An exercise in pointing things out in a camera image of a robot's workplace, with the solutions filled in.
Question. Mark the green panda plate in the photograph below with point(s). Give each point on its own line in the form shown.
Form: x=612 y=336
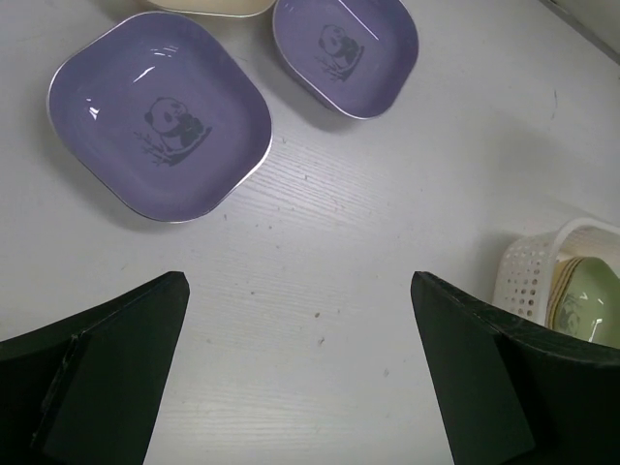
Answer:
x=590 y=309

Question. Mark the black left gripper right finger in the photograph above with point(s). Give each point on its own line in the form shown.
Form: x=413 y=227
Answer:
x=511 y=391

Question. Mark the small purple panda plate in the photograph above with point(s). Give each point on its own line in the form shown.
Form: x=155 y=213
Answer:
x=353 y=56

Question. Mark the white perforated plastic bin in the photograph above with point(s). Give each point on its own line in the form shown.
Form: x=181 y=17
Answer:
x=523 y=282

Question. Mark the cream panda plate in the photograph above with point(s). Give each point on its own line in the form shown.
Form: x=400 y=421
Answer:
x=224 y=8

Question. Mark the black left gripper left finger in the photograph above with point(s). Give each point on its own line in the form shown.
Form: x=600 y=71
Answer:
x=87 y=389

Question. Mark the large purple panda plate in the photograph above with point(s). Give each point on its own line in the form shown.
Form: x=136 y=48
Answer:
x=162 y=115

